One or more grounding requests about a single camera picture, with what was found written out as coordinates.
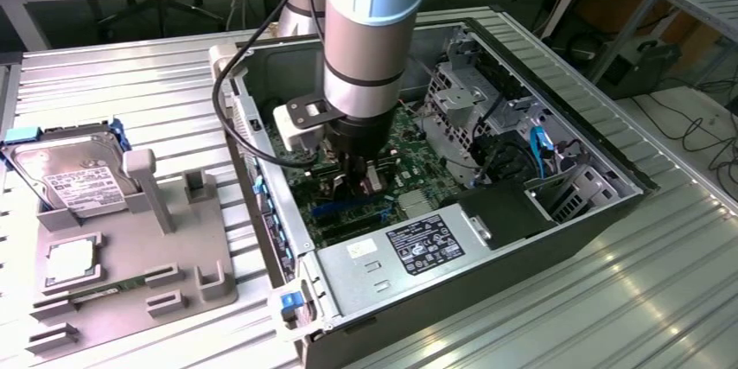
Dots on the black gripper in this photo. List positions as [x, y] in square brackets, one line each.
[363, 135]

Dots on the small graphics card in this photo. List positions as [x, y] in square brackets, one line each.
[375, 181]

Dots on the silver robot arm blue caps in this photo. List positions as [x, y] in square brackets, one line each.
[363, 40]

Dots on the green motherboard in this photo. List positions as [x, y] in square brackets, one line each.
[420, 161]

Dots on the blue expansion slot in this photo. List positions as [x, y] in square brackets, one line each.
[333, 210]

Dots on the silver chipset heat sink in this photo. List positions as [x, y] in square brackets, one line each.
[419, 205]

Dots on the metal disk bay cage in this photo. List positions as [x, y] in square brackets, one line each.
[460, 101]

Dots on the grey power supply unit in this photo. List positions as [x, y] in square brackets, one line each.
[403, 256]

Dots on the black plastic fan shroud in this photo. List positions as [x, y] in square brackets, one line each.
[507, 209]

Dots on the open black PC case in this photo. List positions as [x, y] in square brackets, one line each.
[576, 135]

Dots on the blue case latch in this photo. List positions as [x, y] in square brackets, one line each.
[289, 302]

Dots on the grey parts rack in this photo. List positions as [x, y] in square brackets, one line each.
[144, 256]

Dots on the black box on floor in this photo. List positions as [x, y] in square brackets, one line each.
[641, 68]

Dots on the green RAM stick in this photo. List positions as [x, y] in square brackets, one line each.
[109, 289]

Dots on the CPU chip silver lid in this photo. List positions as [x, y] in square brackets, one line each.
[69, 262]

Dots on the metal slat side table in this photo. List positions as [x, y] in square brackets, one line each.
[703, 1]

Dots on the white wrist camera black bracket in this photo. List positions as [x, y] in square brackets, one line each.
[296, 122]

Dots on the hard disk blue bracket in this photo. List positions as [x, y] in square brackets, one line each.
[62, 170]

